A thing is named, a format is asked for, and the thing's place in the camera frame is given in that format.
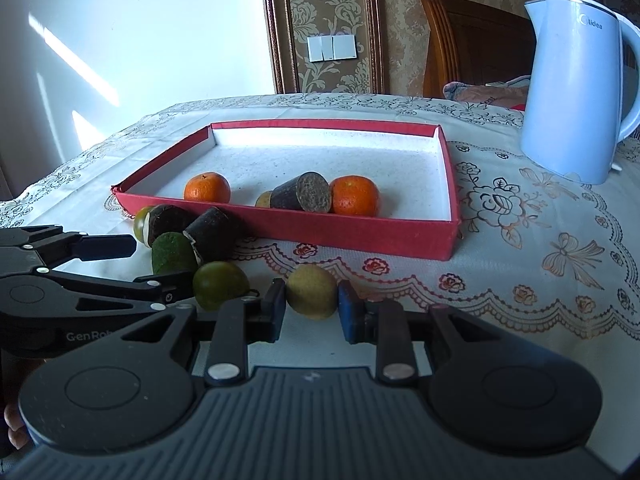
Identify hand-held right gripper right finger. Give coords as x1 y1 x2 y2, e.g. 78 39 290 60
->
337 282 506 386

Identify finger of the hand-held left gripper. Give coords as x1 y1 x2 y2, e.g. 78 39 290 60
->
42 267 197 322
0 225 137 276

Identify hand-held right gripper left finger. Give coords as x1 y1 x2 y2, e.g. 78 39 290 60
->
120 280 288 388

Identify green cucumber piece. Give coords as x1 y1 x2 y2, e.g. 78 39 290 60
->
151 231 201 276

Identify green tomato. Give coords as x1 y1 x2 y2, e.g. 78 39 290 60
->
132 205 153 247

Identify dark water chestnut white cut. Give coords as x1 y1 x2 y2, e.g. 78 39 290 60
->
142 204 198 250

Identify dark sugarcane piece cream ends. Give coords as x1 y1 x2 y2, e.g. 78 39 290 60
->
184 206 246 263

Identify orange mandarin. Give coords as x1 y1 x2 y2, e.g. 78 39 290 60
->
183 172 232 205
330 175 380 217

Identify dark sugarcane piece grey cut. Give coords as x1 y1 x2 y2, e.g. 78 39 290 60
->
270 171 333 213

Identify red shallow cardboard box tray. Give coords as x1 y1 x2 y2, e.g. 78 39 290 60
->
111 119 462 262

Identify person's left hand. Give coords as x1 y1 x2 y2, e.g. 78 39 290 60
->
4 402 32 452

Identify pink printed blanket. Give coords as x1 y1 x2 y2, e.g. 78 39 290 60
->
444 75 531 108

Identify light blue electric kettle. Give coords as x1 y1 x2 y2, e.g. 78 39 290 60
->
520 0 640 186

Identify white wall switch panel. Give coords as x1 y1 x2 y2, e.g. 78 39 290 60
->
306 34 358 62

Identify dark wooden wall frame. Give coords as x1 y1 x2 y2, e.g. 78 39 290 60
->
259 0 386 95

